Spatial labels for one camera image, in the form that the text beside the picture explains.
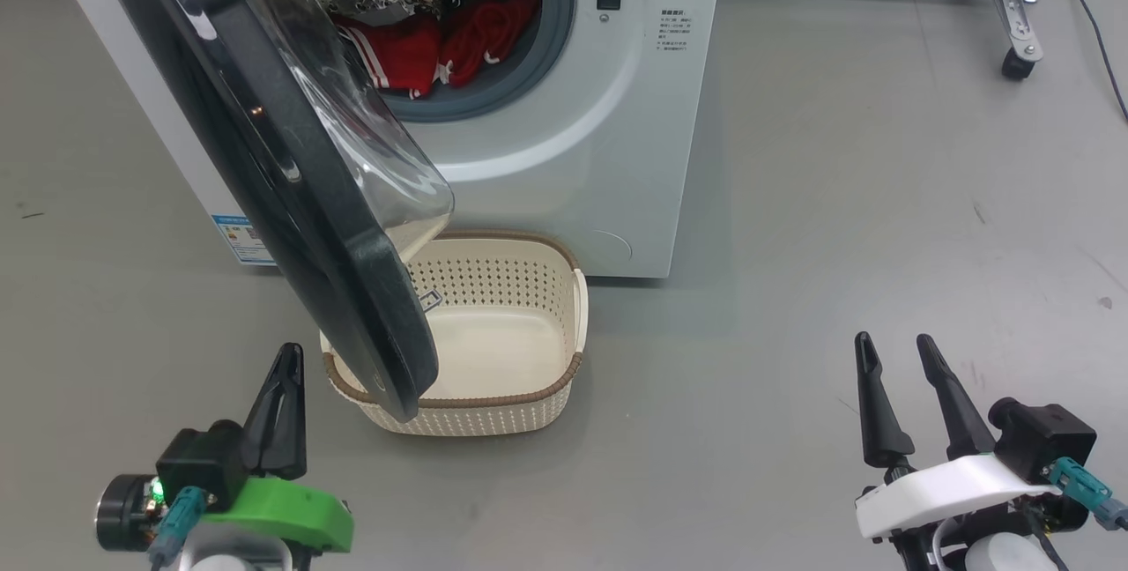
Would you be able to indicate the red and white garment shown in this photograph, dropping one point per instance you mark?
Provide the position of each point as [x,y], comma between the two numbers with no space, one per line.
[489,33]

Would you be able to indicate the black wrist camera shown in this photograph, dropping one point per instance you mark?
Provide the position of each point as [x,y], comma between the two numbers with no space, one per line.
[198,465]
[1044,439]

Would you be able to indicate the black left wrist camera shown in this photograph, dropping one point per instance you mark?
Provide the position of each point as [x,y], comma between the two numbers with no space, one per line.
[198,465]

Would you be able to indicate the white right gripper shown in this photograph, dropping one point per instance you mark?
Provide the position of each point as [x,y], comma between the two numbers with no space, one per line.
[943,492]

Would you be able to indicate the red jersey with navy letters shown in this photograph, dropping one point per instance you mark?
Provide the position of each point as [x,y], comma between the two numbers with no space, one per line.
[405,55]

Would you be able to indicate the white front-load washing machine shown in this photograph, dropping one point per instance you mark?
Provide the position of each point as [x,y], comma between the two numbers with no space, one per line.
[564,157]

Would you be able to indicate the blue energy label sticker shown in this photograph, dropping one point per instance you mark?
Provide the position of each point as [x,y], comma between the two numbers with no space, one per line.
[242,241]

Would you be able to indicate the black round washer door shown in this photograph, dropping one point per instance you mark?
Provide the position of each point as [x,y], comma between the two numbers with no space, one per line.
[291,227]

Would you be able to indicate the metal caster leg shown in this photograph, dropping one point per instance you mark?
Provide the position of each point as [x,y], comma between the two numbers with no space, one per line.
[1022,16]

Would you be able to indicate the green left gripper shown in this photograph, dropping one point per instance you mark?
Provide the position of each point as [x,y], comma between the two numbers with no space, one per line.
[291,509]

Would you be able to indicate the cream perforated laundry basket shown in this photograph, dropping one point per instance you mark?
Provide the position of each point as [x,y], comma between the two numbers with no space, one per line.
[493,351]

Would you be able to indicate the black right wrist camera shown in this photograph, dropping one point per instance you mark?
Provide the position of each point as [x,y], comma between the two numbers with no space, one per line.
[1044,439]

